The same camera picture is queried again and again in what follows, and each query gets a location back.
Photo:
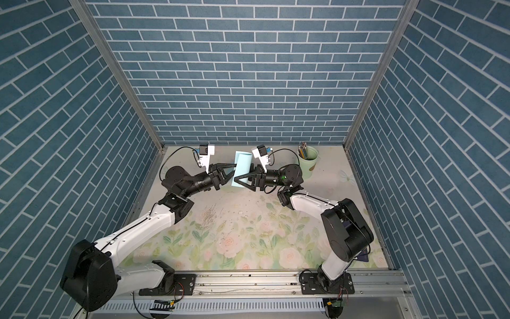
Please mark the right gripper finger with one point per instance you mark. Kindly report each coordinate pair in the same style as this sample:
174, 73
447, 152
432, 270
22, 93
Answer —
250, 185
247, 176

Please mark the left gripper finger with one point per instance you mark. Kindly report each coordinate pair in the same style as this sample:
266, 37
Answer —
224, 175
225, 167

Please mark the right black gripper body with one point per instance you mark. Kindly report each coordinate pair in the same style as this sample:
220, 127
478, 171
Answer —
275, 179

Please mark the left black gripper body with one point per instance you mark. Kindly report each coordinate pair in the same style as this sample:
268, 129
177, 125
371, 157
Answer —
208, 181

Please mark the light blue paper front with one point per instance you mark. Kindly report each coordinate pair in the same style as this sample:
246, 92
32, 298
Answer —
243, 161

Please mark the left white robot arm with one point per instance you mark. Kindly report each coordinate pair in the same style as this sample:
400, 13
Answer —
93, 276

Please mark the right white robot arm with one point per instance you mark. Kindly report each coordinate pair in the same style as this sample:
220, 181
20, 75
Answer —
347, 231

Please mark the green pen cup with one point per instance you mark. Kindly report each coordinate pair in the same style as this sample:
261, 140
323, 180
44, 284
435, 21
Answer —
308, 165

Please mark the coloured pencils in cup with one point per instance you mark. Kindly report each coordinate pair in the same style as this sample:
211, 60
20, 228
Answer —
303, 150

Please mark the dark blue book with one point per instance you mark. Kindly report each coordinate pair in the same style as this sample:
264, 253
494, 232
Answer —
363, 256

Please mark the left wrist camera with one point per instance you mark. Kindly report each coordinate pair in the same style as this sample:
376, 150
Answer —
204, 153

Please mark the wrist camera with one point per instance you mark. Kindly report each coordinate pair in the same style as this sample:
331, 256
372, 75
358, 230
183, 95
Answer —
262, 153
204, 153

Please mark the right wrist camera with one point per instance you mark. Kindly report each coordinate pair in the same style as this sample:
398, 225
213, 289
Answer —
262, 153

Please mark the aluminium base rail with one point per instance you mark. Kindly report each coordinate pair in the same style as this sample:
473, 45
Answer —
242, 284

